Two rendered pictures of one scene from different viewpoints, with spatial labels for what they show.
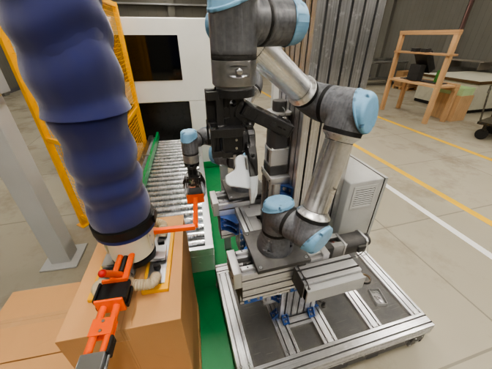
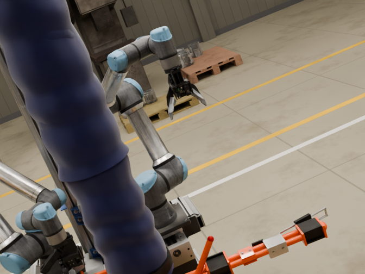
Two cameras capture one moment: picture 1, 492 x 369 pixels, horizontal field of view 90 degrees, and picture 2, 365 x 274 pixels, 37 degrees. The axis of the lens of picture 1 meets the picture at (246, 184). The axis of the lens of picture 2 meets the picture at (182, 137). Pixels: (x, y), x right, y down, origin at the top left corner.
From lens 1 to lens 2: 2.11 m
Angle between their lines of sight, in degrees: 74
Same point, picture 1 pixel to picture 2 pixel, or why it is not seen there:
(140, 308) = not seen: outside the picture
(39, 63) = (108, 113)
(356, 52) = not seen: hidden behind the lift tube
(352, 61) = not seen: hidden behind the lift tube
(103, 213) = (156, 234)
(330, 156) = (145, 117)
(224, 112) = (180, 76)
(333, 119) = (131, 98)
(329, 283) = (193, 207)
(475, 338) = (200, 246)
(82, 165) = (138, 188)
